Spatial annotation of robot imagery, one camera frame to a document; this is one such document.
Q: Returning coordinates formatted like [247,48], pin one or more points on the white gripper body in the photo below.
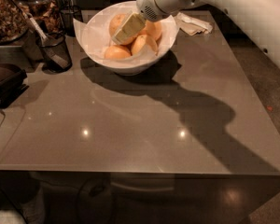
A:
[146,3]

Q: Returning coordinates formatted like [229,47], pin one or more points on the orange front left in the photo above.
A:
[116,52]

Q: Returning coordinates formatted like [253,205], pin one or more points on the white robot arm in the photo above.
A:
[258,19]

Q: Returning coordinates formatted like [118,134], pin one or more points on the large orange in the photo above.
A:
[114,25]

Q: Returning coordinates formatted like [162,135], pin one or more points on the black mesh cup front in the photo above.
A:
[55,53]

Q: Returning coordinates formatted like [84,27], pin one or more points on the orange top right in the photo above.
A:
[153,29]

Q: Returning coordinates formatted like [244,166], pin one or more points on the black mesh cup rear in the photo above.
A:
[69,14]

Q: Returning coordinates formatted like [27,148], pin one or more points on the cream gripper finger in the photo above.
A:
[132,24]

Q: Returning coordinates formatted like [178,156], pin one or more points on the white ceramic bowl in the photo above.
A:
[130,66]

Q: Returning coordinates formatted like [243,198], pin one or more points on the large snack bowl left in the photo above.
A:
[12,23]

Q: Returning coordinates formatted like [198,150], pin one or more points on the black mesh cup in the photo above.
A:
[55,53]
[69,14]

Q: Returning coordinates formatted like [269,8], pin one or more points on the white paper bowl liner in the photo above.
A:
[96,34]

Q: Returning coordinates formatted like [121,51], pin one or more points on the folded white paper napkins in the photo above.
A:
[192,26]

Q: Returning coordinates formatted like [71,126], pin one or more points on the orange front right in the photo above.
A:
[144,40]

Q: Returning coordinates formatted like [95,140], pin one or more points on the dark brown tray box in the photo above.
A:
[11,83]

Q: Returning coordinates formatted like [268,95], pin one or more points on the glass jar with snacks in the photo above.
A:
[46,11]

